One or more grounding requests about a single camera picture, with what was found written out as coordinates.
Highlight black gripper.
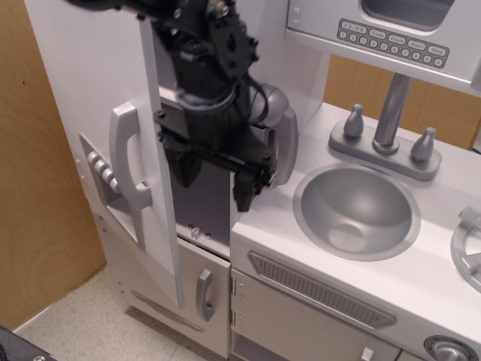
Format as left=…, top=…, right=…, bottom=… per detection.
left=154, top=89, right=277, bottom=211

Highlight silver fridge handle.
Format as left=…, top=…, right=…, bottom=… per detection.
left=108, top=102, right=154, bottom=210

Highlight white fridge door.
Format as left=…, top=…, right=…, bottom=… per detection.
left=24, top=0, right=186, bottom=311

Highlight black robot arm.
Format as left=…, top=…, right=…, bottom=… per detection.
left=77, top=1, right=277, bottom=212

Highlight silver vent panel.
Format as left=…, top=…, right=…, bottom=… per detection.
left=247, top=251, right=397, bottom=329

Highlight silver ice dispenser panel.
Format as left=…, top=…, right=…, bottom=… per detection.
left=79, top=134, right=145, bottom=250

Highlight white lower freezer door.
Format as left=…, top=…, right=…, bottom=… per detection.
left=98, top=212, right=231, bottom=359

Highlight silver round sink bowl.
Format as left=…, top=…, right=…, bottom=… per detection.
left=292, top=164, right=421, bottom=262

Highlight silver left faucet knob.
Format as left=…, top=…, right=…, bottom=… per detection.
left=343, top=104, right=364, bottom=138

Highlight silver faucet knob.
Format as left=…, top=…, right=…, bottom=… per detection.
left=410, top=126, right=437, bottom=162
left=343, top=104, right=364, bottom=138

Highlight white oven door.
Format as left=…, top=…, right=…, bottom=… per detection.
left=231, top=270, right=401, bottom=360

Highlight white toy kitchen body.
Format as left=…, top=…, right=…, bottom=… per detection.
left=173, top=1, right=480, bottom=360

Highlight wooden board panel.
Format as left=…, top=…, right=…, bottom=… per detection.
left=1, top=1, right=106, bottom=329

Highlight silver faucet spout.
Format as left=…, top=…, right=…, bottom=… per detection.
left=373, top=73, right=412, bottom=154

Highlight silver right faucet knob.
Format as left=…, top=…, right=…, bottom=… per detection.
left=410, top=126, right=437, bottom=162

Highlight silver stove burner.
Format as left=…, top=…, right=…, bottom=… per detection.
left=450, top=207, right=480, bottom=293

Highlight white toy microwave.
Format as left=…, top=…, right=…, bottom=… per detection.
left=286, top=1, right=480, bottom=96

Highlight black object bottom left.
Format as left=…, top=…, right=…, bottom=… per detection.
left=1, top=326, right=56, bottom=361

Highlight silver oven dial knob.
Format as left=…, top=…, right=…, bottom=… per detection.
left=424, top=335, right=479, bottom=361

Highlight silver toy wall phone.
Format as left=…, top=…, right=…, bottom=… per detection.
left=249, top=83, right=298, bottom=189

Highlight silver lower freezer handle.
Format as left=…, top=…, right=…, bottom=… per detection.
left=195, top=267, right=214, bottom=322

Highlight silver faucet base plate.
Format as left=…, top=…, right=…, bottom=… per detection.
left=328, top=120, right=442, bottom=181

